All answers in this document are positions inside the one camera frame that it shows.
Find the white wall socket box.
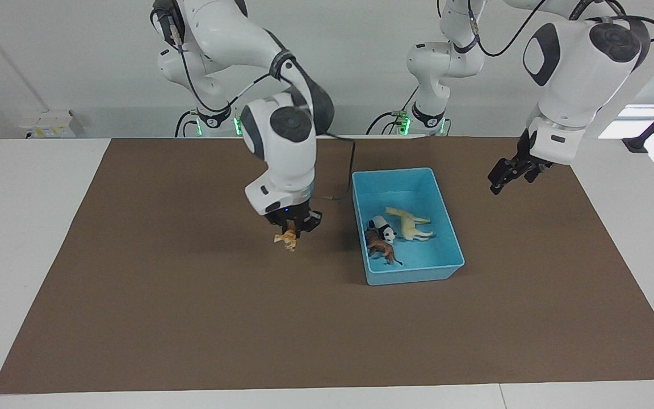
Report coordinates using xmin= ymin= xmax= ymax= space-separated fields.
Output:
xmin=19 ymin=110 xmax=85 ymax=139

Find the orange striped tiger toy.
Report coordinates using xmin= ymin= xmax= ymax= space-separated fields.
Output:
xmin=274 ymin=229 xmax=299 ymax=252

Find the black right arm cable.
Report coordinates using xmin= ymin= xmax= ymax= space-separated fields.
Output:
xmin=311 ymin=132 xmax=357 ymax=201

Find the brown table mat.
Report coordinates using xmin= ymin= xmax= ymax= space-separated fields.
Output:
xmin=0 ymin=135 xmax=654 ymax=395

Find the light blue storage box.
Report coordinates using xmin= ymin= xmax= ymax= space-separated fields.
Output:
xmin=351 ymin=168 xmax=466 ymax=286

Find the brown bison toy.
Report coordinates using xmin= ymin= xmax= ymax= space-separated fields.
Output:
xmin=366 ymin=230 xmax=404 ymax=266

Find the black and white panda toy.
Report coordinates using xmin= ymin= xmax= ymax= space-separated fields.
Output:
xmin=368 ymin=216 xmax=397 ymax=245

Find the cream white horse toy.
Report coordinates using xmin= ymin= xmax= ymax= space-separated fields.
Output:
xmin=385 ymin=207 xmax=435 ymax=242

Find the black left arm base cable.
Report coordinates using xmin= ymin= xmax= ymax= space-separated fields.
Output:
xmin=366 ymin=90 xmax=420 ymax=136

